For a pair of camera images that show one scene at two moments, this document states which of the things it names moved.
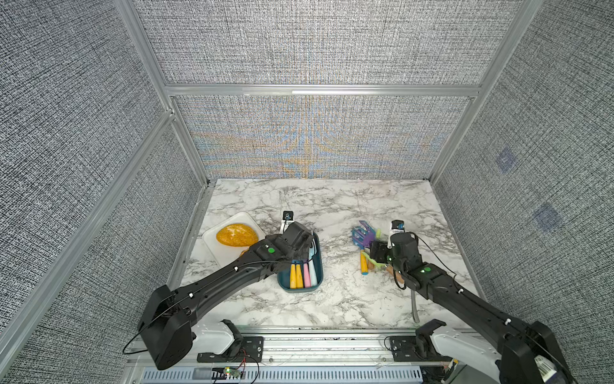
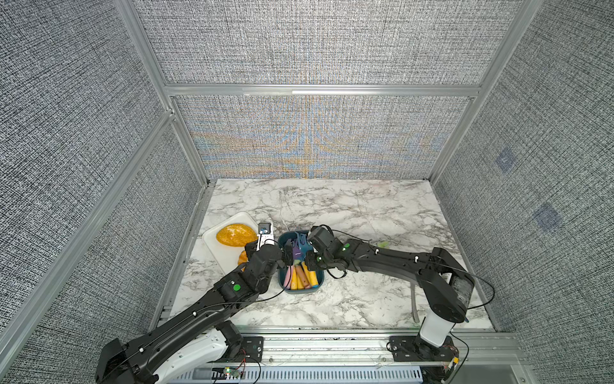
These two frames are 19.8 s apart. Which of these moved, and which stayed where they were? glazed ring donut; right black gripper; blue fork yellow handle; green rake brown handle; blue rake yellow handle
Moved: blue fork yellow handle; green rake brown handle; right black gripper
Stayed: glazed ring donut; blue rake yellow handle
